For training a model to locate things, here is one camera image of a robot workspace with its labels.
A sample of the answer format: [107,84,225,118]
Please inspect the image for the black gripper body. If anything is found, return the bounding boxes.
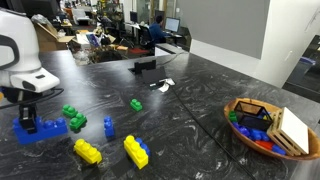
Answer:
[2,87,43,104]

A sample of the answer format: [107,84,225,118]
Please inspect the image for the large blue lego brick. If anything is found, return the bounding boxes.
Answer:
[12,117,68,144]

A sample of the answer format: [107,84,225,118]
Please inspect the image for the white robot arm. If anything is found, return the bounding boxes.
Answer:
[0,8,60,134]

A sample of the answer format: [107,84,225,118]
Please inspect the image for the yellow lego with blue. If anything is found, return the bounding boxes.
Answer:
[123,135,149,169]

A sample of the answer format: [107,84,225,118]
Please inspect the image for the blue lego behind yellow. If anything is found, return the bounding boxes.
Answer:
[135,137,151,156]

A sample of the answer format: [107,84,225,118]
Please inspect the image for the blue legos in bowl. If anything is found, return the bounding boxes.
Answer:
[233,122,286,155]

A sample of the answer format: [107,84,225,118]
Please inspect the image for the green lego lower left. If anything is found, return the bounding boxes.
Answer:
[69,113,87,130]

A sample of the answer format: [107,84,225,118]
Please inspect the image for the cardboard box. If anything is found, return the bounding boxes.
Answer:
[34,23,73,52]

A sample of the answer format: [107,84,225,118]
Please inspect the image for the yellow lego lower left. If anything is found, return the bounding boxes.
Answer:
[73,139,102,164]

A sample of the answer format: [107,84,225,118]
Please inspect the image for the small blue lego upright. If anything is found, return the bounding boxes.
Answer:
[104,116,115,137]

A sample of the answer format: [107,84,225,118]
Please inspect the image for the green lego centre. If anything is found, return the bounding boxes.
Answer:
[130,99,143,111]

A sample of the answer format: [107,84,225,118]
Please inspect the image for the black power outlet box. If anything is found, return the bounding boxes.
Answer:
[129,60,167,84]

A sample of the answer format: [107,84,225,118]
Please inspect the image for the white paper scrap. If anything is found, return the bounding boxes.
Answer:
[149,78,175,93]

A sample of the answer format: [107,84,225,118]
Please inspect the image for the person in blue shirt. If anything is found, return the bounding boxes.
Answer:
[149,15,168,43]

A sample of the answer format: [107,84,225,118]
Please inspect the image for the computer monitor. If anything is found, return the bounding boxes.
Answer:
[165,17,180,32]

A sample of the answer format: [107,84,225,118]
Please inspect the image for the green lego in bowl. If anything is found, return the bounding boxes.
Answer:
[228,110,237,122]

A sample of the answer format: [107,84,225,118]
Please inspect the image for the wooden oval bowl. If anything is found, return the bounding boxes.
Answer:
[224,98,320,161]

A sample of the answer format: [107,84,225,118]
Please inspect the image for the red lego in bowl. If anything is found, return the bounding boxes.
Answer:
[255,140,274,150]

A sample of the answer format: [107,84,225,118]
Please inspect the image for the small wooden crate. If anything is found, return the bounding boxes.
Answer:
[267,107,309,156]

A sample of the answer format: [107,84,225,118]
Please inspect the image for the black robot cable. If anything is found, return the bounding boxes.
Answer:
[0,87,65,110]

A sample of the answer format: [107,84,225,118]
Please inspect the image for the black cable on table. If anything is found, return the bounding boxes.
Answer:
[156,53,258,180]

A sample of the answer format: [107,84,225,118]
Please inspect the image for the black wire basket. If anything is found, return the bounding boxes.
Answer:
[234,101,273,131]

